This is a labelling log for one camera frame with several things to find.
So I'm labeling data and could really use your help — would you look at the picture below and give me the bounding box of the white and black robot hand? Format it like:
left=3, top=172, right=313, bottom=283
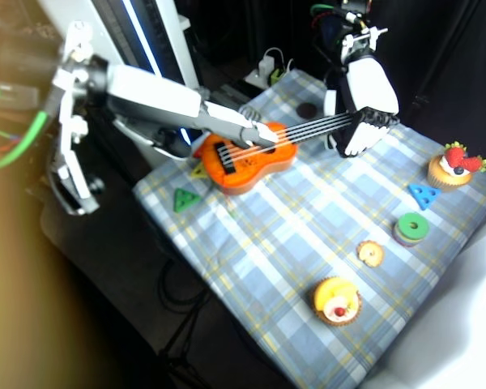
left=103, top=63, right=280, bottom=150
left=322, top=53, right=401, bottom=160

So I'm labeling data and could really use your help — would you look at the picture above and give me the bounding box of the orange toy ukulele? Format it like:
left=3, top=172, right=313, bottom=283
left=192, top=111, right=364, bottom=196

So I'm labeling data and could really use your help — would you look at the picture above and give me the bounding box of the white robot body column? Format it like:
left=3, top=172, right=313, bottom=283
left=36, top=0, right=206, bottom=163

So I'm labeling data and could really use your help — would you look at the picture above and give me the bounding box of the yellow triangle block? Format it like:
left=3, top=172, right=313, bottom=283
left=190, top=161, right=210, bottom=180

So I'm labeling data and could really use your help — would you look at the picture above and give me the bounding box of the white power adapter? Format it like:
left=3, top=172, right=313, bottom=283
left=245, top=47, right=295, bottom=88

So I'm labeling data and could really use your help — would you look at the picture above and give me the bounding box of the green triangle block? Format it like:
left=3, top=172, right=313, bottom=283
left=173, top=187, right=203, bottom=214

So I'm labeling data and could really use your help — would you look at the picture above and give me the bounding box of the strawberry toy cupcake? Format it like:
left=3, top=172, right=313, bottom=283
left=426, top=140, right=486, bottom=192

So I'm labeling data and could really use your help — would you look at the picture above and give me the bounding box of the blue triangle block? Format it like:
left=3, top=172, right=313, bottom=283
left=407, top=182, right=442, bottom=211

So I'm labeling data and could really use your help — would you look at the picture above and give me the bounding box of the small round toy tart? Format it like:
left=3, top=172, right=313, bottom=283
left=356, top=239, right=386, bottom=268

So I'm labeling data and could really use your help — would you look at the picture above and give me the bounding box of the blue plaid tablecloth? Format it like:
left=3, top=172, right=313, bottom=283
left=133, top=68, right=486, bottom=389

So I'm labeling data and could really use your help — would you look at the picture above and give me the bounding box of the yellow fruit toy cupcake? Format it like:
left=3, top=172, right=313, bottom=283
left=310, top=276, right=364, bottom=327

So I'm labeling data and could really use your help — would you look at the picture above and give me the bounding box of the white blurred shell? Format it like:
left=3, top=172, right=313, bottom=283
left=360, top=218, right=486, bottom=389

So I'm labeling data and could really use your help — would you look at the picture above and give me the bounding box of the green cable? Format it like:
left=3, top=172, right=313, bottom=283
left=0, top=111, right=49, bottom=171

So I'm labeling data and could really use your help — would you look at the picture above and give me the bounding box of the colourful ring stack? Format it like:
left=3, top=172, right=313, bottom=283
left=392, top=212, right=431, bottom=248

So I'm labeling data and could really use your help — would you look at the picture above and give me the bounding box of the black floor cable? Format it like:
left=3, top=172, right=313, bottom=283
left=156, top=259, right=211, bottom=314

